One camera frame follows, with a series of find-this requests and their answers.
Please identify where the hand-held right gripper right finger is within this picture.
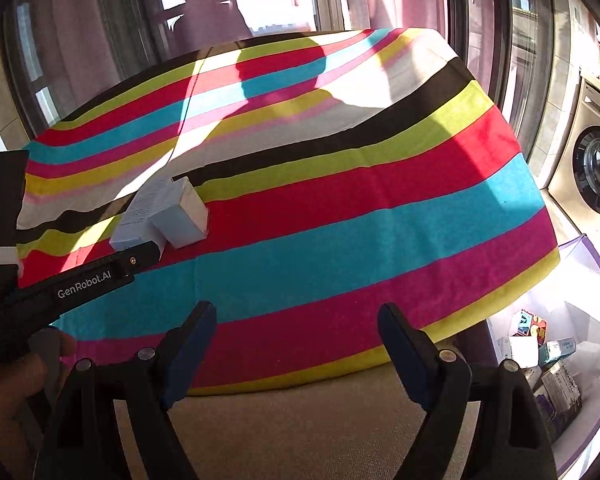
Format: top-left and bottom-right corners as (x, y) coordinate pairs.
(377, 302), (561, 480)

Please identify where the person's left hand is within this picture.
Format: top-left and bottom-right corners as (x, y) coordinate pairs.
(0, 332), (78, 466)

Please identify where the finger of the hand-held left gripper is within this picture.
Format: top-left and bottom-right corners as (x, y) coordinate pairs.
(111, 241), (162, 277)

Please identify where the colourful striped cloth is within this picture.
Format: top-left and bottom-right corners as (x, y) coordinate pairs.
(15, 27), (561, 396)

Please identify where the black printed box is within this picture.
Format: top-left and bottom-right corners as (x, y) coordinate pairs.
(532, 394), (583, 443)

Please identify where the colourful printed small box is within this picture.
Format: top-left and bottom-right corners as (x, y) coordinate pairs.
(509, 310), (548, 343)

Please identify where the beige fabric cushion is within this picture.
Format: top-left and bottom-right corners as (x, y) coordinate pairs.
(115, 337), (486, 480)

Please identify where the dark framed glass door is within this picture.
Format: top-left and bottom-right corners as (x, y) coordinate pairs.
(445, 0), (581, 186)

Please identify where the plain white cube box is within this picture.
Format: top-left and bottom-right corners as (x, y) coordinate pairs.
(150, 177), (210, 249)

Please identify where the clear storage bin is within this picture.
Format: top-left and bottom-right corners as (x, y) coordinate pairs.
(485, 234), (600, 480)

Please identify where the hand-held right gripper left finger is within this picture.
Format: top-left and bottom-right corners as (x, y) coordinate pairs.
(32, 301), (217, 480)

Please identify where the beige washing machine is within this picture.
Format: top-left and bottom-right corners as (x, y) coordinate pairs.
(547, 75), (600, 233)

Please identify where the long white box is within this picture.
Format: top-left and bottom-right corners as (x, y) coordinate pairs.
(109, 176), (181, 251)

